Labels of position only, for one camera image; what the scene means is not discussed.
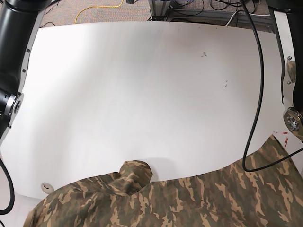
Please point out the camouflage T-shirt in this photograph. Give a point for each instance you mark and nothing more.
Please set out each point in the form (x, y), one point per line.
(228, 197)

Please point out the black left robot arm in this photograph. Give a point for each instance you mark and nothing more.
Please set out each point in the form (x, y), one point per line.
(287, 20)

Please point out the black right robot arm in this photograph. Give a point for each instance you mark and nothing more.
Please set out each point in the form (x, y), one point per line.
(19, 24)

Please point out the red tape rectangle marking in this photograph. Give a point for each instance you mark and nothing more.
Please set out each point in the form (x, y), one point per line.
(282, 137)

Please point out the aluminium frame post base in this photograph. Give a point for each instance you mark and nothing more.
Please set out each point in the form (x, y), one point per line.
(158, 9)

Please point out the left table cable grommet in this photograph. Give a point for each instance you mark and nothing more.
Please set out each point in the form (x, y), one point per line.
(47, 188)

